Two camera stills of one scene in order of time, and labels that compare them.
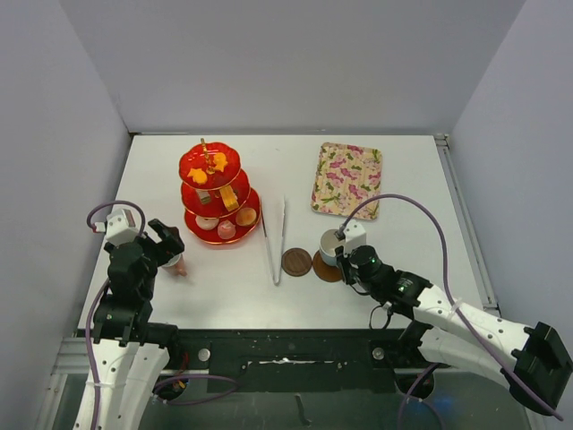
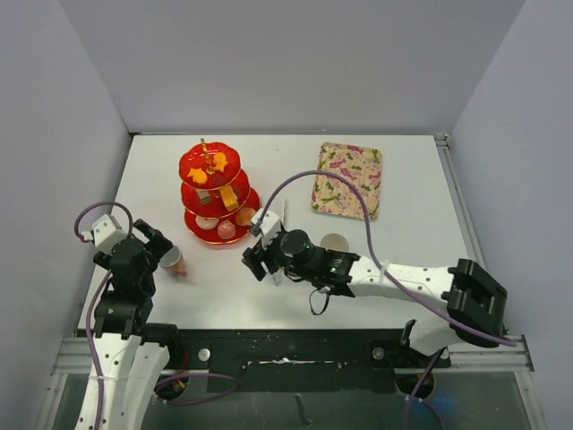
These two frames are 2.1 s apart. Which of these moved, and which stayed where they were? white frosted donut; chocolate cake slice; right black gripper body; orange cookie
Moved: right black gripper body
Stayed: white frosted donut; orange cookie; chocolate cake slice
